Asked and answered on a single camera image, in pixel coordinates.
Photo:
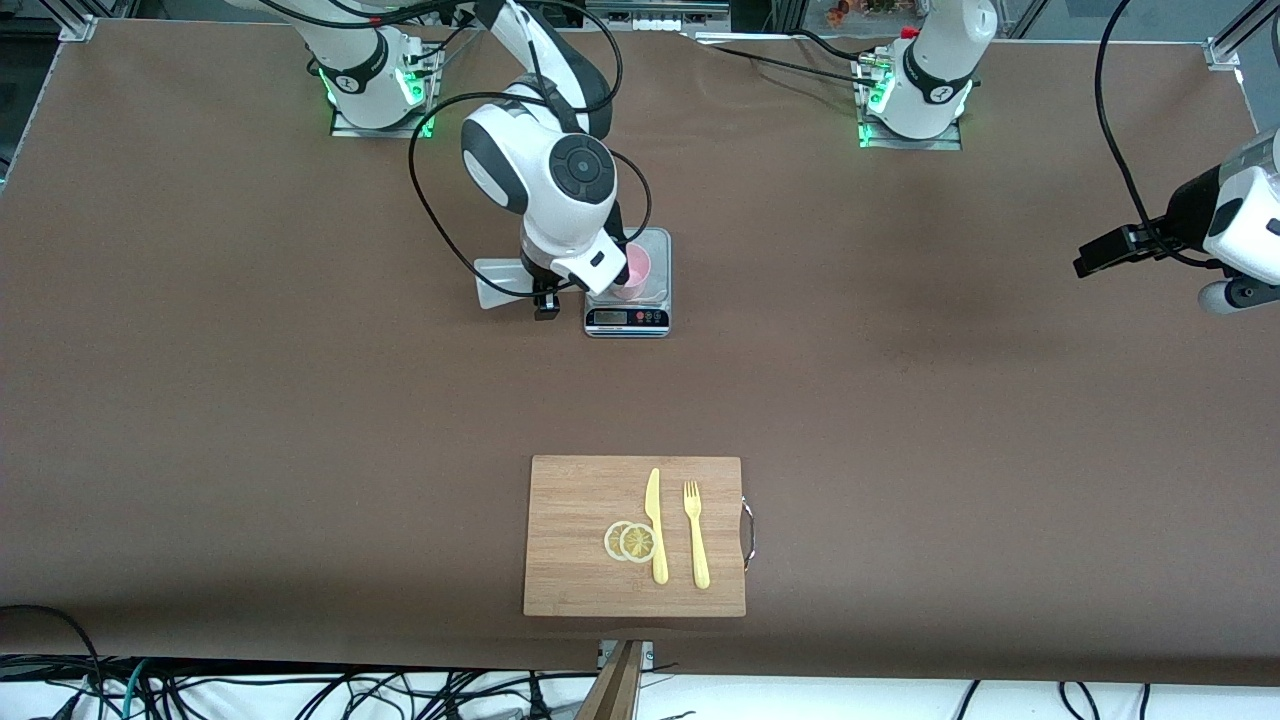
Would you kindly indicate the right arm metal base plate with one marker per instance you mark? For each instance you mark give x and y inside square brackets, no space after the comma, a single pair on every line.
[380,132]

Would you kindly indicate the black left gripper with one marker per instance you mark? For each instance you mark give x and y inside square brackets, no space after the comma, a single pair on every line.
[1171,232]

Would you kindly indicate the pink plastic cup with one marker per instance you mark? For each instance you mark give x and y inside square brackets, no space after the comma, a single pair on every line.
[638,270]

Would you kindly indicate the lemon slice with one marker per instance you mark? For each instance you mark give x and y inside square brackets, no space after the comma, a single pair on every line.
[638,543]
[611,541]

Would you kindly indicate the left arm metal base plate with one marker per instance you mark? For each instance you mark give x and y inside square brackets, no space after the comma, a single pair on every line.
[910,144]

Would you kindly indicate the bamboo cutting board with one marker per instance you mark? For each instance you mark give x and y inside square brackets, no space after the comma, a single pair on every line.
[570,500]

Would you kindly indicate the brown table cover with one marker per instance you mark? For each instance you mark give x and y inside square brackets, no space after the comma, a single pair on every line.
[900,500]

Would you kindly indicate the metal beam bracket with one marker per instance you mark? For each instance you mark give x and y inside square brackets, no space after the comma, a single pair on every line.
[647,655]

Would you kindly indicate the yellow plastic fork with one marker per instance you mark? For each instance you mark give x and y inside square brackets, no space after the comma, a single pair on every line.
[699,560]

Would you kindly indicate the white power strip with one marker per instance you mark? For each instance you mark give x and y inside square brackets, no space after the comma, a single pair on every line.
[655,20]

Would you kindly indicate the translucent sauce bottle orange cap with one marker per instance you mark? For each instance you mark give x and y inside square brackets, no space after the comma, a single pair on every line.
[500,282]

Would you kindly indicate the silver digital kitchen scale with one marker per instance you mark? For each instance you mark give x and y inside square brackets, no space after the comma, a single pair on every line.
[628,318]

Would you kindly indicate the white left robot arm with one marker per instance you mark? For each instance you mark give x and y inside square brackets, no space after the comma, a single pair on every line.
[930,80]

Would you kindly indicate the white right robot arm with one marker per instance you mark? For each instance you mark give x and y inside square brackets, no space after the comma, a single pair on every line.
[540,210]

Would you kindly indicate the aluminium frame corner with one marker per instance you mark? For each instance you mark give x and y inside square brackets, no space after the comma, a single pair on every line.
[1222,52]
[78,25]

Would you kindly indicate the yellow plastic knife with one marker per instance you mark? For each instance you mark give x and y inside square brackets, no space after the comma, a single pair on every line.
[657,560]

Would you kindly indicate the wooden beam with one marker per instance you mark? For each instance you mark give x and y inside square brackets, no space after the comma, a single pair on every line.
[615,690]

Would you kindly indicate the orange background object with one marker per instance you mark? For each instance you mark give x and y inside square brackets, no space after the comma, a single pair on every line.
[835,12]

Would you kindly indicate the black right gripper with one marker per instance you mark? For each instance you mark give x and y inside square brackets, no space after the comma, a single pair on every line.
[545,301]

